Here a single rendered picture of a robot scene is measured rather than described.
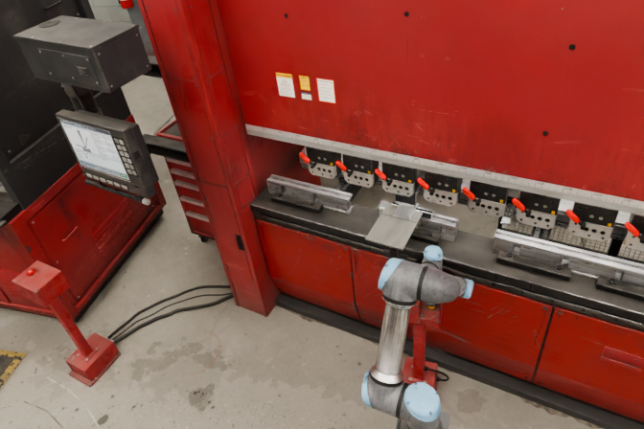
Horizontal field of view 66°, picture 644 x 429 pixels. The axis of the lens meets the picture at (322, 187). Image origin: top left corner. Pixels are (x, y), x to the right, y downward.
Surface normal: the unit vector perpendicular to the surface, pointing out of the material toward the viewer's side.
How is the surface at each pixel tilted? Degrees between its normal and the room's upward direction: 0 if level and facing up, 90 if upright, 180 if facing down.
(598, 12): 90
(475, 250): 0
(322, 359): 0
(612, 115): 90
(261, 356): 0
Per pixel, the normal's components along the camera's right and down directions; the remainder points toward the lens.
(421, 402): 0.01, -0.76
